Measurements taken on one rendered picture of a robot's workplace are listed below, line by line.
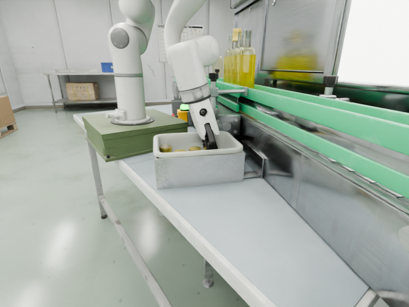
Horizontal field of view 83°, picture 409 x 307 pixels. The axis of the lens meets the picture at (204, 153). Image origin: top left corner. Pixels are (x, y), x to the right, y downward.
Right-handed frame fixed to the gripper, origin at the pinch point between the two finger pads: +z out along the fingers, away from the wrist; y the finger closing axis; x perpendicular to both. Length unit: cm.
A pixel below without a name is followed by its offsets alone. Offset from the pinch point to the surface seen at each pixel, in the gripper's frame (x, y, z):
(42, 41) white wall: 226, 617, -131
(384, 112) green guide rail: -23.8, -30.0, -10.1
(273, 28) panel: -40, 30, -25
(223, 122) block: -7.7, 9.5, -3.7
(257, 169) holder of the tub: -9.9, -6.5, 6.7
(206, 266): 14, 21, 66
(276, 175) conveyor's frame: -10.8, -15.9, 4.1
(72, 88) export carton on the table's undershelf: 192, 551, -15
